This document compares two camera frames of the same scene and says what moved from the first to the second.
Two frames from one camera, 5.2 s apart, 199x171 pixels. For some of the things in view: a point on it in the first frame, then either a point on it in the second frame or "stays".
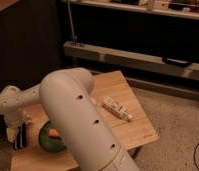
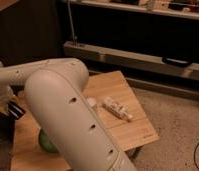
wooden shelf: [192, 9] stays
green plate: [51, 144] stays
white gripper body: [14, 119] to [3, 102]
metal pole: [71, 22] stays
